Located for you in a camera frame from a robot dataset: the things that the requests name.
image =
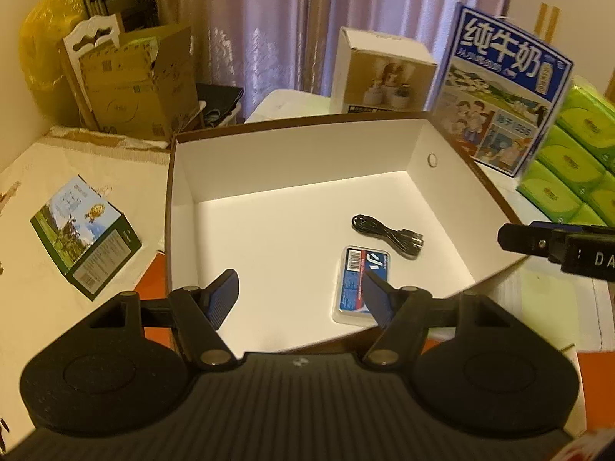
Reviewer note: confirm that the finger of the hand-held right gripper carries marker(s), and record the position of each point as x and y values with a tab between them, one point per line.
523	237

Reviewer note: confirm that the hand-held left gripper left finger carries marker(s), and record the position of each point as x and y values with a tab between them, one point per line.
229	293

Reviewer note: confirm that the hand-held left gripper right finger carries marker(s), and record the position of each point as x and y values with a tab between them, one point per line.
374	297

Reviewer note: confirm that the blue label plastic card case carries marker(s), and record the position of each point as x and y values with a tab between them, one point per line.
353	288

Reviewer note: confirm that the large brown cardboard box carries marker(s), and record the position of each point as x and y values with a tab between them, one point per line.
288	230

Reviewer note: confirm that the white foam sheet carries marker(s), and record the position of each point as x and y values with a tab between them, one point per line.
538	307

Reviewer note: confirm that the red printed cardboard sheet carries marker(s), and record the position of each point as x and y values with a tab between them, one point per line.
149	273

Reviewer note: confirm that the stack of green tissue packs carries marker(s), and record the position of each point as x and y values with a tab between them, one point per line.
571	153

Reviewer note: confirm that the blue milk carton box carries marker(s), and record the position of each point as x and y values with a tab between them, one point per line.
495	86

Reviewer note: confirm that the green milk carton box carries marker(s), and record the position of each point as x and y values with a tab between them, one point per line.
81	240

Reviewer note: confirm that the black bag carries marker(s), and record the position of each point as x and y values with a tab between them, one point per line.
218	103

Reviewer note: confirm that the white storage container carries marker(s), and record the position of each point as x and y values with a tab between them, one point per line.
283	103

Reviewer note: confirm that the white product box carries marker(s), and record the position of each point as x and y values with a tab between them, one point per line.
379	77

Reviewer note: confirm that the pale pink curtain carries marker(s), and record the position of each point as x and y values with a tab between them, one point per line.
288	19

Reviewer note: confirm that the yellow plastic bag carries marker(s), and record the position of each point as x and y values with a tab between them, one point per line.
43	57

